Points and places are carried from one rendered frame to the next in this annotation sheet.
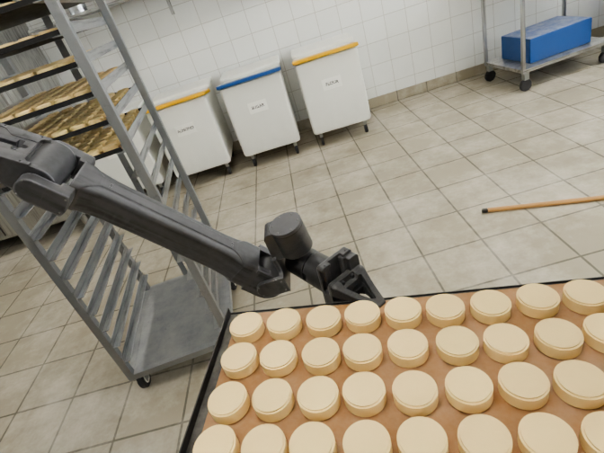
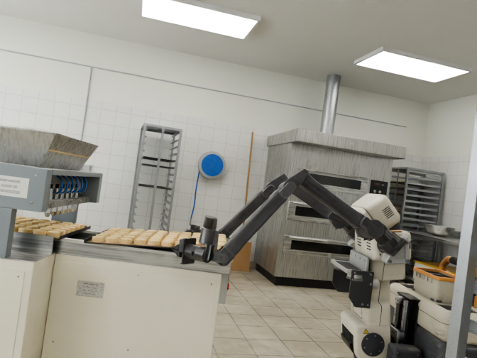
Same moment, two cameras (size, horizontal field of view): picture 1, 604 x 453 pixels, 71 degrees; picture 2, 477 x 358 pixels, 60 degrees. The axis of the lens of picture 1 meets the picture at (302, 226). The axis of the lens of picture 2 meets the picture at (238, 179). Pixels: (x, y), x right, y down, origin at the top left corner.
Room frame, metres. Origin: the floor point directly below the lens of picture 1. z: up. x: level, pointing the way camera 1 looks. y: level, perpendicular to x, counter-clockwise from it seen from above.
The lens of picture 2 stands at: (2.13, -0.40, 1.21)
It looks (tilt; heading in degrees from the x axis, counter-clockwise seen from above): 1 degrees up; 161
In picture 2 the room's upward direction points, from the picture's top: 8 degrees clockwise
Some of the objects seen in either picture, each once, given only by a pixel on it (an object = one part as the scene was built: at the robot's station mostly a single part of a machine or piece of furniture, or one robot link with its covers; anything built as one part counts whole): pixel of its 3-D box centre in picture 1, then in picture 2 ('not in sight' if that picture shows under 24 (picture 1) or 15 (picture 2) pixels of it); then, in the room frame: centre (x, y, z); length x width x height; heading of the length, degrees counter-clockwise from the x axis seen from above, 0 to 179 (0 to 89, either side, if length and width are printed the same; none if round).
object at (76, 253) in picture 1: (86, 234); not in sight; (1.68, 0.88, 0.69); 0.64 x 0.03 x 0.03; 2
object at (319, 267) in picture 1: (329, 276); (192, 251); (0.56, -0.02, 0.93); 0.07 x 0.07 x 0.10; 30
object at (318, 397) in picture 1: (318, 397); not in sight; (0.33, 0.05, 0.94); 0.05 x 0.05 x 0.02
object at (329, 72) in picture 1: (332, 90); not in sight; (3.80, -0.65, 0.39); 0.64 x 0.54 x 0.77; 173
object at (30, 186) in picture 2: not in sight; (38, 204); (0.10, -0.64, 1.01); 0.72 x 0.33 x 0.34; 164
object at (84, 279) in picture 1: (97, 251); not in sight; (1.68, 0.88, 0.60); 0.64 x 0.03 x 0.03; 2
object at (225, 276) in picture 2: not in sight; (223, 280); (0.34, 0.20, 0.77); 0.24 x 0.04 x 0.14; 164
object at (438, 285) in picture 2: not in sight; (437, 284); (0.61, 1.17, 0.87); 0.23 x 0.15 x 0.11; 165
